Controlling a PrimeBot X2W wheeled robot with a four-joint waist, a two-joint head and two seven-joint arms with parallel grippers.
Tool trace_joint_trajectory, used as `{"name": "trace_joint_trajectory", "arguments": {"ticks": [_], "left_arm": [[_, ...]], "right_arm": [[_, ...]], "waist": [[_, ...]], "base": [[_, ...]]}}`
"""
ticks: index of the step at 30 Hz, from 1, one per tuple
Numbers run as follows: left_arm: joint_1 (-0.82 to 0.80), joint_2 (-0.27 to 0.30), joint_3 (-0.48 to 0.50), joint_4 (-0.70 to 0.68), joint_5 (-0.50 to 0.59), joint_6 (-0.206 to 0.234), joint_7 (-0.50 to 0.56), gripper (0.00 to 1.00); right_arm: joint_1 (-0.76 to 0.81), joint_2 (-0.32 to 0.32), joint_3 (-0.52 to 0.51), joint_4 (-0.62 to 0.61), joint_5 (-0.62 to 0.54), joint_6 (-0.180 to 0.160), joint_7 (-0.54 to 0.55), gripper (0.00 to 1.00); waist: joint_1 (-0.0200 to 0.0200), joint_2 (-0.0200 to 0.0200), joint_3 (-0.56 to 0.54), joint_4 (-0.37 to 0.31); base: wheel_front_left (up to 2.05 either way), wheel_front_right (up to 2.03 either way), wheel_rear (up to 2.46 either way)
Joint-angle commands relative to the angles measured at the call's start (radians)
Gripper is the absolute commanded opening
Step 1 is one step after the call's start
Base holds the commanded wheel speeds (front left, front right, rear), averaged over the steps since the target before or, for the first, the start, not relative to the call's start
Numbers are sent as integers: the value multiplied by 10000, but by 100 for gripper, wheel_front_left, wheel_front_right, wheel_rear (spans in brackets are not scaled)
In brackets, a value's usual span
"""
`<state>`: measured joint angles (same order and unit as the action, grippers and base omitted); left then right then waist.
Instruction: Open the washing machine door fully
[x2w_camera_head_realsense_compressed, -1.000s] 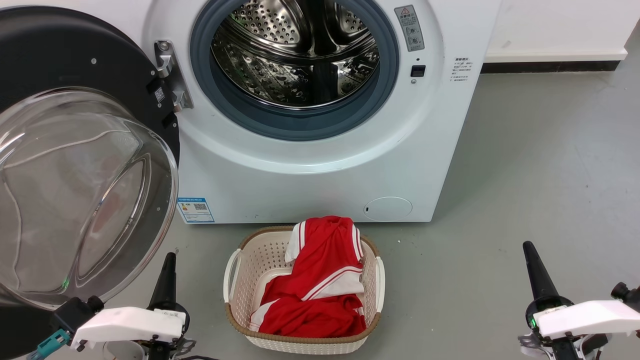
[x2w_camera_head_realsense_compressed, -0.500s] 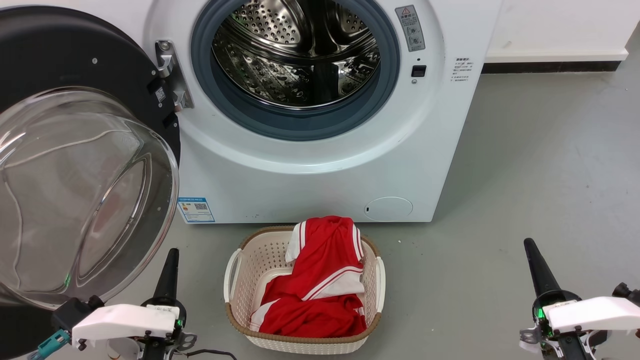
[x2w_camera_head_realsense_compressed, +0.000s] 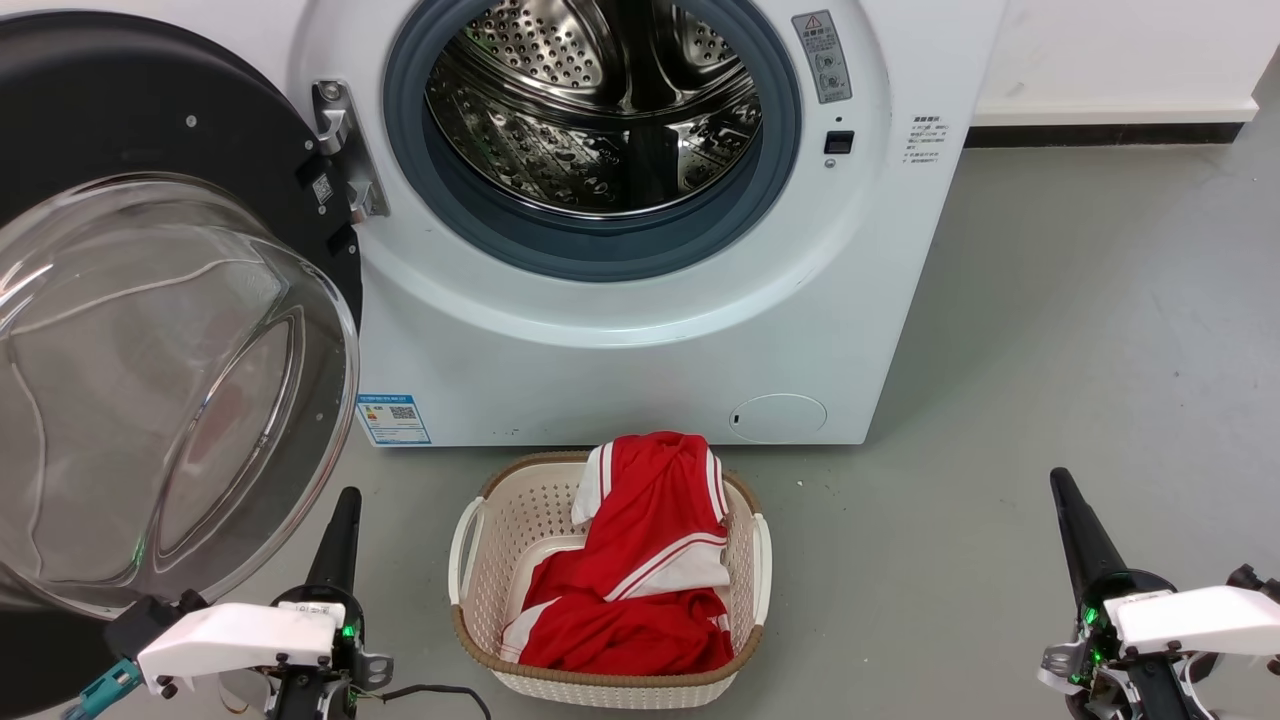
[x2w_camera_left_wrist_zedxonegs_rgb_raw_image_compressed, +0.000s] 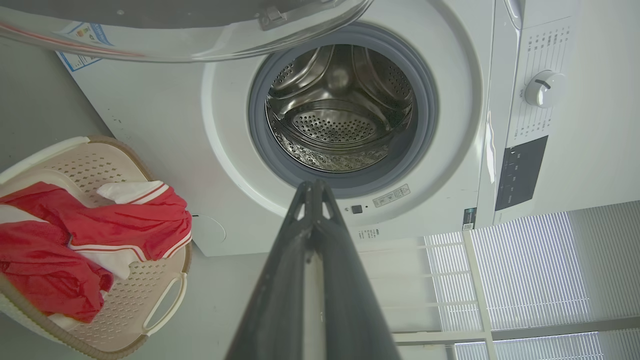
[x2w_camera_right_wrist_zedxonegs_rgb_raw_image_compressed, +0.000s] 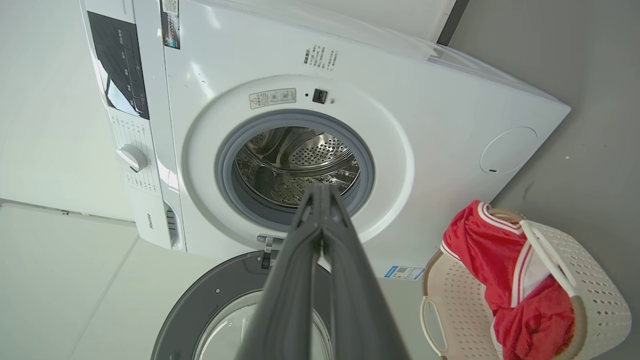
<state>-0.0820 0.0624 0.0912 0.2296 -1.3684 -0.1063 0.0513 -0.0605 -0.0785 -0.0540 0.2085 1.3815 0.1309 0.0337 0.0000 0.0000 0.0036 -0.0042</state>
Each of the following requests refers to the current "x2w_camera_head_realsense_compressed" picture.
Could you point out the blue energy label sticker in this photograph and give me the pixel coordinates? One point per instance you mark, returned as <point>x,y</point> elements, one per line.
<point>394,419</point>

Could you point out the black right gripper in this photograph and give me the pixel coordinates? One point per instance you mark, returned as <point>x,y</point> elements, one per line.
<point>1120,685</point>

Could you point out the red and white garment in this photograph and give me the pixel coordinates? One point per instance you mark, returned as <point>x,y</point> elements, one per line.
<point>640,560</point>

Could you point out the small printed text label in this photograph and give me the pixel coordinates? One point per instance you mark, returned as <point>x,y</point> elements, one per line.
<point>925,138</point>

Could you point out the black round glass washer door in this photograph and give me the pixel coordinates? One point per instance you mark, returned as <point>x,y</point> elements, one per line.
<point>100,100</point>

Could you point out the steel perforated washer drum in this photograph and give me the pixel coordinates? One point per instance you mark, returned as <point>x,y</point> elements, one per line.
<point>520,150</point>

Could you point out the black left wrist block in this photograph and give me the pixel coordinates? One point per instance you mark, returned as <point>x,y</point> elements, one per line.
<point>135,625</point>

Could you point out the grey warning sticker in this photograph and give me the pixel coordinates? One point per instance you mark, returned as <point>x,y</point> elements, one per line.
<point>822,56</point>

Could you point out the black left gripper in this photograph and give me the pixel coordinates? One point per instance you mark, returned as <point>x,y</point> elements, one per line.
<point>320,695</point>

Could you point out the white front-load washing machine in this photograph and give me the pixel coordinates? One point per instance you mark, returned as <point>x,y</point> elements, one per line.
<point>600,390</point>

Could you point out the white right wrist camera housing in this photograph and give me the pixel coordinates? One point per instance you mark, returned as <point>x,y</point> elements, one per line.
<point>1195,620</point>

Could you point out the white woven-rim laundry basket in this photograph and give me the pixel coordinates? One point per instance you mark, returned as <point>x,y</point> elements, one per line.
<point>498,560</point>

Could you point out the round white filter cover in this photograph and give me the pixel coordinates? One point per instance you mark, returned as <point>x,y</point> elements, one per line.
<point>778,419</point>

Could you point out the black door latch socket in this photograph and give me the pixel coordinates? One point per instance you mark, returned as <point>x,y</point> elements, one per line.
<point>839,142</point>

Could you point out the silver metal door hinge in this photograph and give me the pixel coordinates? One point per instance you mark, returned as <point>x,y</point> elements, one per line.
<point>335,120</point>

